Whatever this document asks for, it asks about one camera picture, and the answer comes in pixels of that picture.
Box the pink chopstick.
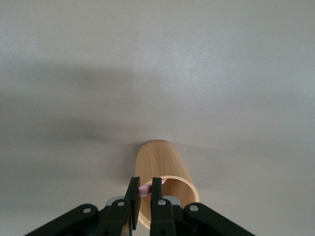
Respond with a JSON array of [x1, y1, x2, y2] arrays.
[[138, 178, 168, 198]]

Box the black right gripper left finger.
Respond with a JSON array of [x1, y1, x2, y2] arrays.
[[28, 177, 142, 236]]

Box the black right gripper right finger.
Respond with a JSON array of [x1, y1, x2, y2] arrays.
[[149, 177, 256, 236]]

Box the bamboo wooden cup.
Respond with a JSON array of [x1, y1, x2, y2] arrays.
[[134, 139, 200, 231]]

